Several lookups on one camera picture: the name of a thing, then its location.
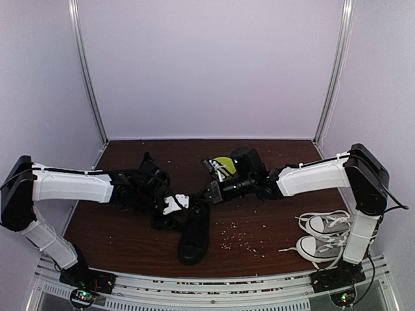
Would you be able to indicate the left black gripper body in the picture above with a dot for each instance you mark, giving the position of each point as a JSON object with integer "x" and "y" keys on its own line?
{"x": 146, "y": 194}

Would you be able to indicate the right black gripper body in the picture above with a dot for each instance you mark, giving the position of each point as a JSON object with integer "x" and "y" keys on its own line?
{"x": 245, "y": 187}

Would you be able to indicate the black sneaker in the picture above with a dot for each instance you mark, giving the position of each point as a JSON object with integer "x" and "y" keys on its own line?
{"x": 161, "y": 224}
{"x": 194, "y": 242}

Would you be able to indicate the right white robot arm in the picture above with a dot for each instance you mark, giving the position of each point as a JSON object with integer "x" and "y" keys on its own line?
{"x": 356, "y": 169}

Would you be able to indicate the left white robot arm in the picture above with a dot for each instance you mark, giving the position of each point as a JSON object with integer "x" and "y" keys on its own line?
{"x": 29, "y": 182}

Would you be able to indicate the green bowl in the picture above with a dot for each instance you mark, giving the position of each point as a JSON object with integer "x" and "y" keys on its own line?
{"x": 222, "y": 168}

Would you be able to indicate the grey sneaker rear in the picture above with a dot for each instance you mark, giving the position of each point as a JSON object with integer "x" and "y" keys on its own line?
{"x": 325, "y": 224}

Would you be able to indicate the grey sneaker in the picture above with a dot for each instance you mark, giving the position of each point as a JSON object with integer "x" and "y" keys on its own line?
{"x": 325, "y": 224}
{"x": 327, "y": 249}

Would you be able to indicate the grey sneaker front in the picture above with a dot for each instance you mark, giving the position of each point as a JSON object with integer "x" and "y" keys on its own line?
{"x": 327, "y": 249}

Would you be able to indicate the aluminium front rail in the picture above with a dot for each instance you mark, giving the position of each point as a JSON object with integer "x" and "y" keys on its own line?
{"x": 289, "y": 291}

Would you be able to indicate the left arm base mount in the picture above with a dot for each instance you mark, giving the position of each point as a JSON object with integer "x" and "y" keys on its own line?
{"x": 88, "y": 288}

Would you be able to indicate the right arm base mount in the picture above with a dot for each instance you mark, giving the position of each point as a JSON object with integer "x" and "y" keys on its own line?
{"x": 339, "y": 283}

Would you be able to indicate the left aluminium frame post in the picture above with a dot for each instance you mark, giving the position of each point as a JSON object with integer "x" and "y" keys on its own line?
{"x": 84, "y": 67}

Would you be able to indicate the aluminium frame post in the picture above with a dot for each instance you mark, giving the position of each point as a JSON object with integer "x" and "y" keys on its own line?
{"x": 84, "y": 67}
{"x": 338, "y": 64}

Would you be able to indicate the right aluminium frame post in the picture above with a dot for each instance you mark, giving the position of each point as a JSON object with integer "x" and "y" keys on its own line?
{"x": 338, "y": 64}

